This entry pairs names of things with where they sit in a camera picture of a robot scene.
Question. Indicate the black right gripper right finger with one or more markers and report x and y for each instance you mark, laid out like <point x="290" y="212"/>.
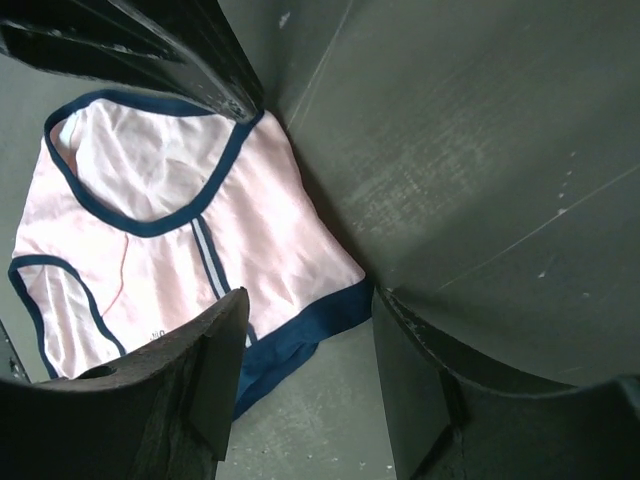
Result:
<point x="455" y="413"/>

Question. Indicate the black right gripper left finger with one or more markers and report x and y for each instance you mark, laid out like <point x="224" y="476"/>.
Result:
<point x="163" y="411"/>

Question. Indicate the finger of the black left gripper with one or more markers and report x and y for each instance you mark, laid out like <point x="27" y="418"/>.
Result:
<point x="183" y="48"/>

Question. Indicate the pink underwear navy trim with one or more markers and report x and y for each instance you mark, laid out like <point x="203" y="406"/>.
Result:
<point x="143" y="212"/>

